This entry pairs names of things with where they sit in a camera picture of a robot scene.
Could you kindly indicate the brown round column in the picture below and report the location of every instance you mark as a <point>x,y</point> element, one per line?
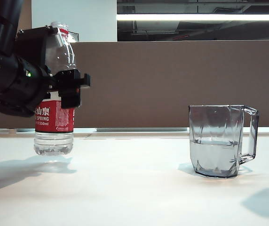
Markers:
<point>26,14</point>

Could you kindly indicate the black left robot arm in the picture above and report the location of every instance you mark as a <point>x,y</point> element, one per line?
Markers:
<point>2,77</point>

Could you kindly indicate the white ceiling light strip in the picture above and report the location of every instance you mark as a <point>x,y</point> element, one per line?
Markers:
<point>200,17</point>

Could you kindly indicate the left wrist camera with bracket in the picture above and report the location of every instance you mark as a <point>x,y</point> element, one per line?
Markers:
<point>31,44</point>

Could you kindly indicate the brown desk partition panel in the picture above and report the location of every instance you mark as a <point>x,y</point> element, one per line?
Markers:
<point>160,84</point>

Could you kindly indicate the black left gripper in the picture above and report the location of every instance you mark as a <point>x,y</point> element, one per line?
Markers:
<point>51,82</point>

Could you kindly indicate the grey wall plate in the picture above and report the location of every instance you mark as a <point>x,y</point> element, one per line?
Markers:
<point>74,37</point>

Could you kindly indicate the clear red-label water bottle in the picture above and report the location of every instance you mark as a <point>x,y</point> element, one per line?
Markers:
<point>54,117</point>

